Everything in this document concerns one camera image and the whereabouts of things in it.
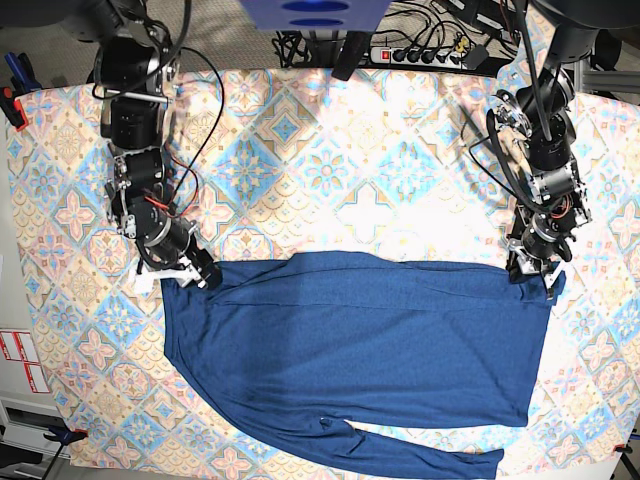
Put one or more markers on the orange black clamp upper left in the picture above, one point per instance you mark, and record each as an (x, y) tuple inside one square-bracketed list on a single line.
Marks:
[(13, 109)]

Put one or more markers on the clamp lower left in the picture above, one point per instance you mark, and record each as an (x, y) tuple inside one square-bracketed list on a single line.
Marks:
[(64, 436)]

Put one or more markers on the clamp lower right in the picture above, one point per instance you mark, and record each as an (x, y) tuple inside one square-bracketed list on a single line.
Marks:
[(625, 449)]

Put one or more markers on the patterned tablecloth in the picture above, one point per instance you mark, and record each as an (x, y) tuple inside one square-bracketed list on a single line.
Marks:
[(387, 164)]

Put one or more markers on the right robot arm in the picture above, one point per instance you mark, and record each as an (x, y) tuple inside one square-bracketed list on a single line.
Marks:
[(134, 78)]

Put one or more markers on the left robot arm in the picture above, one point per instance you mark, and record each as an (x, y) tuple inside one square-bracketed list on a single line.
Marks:
[(531, 134)]

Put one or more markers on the white red stickers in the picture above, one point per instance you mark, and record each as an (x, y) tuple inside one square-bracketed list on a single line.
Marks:
[(20, 365)]

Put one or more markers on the white power strip red switch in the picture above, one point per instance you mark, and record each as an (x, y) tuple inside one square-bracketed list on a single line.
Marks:
[(443, 58)]

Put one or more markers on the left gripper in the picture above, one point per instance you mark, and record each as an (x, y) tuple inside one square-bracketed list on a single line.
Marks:
[(531, 246)]

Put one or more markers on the blue long-sleeve shirt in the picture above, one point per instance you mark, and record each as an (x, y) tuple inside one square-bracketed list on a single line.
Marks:
[(305, 354)]

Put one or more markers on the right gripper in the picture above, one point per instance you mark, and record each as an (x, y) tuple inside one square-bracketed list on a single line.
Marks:
[(169, 248)]

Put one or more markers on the blue box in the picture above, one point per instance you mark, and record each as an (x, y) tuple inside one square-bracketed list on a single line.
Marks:
[(354, 15)]

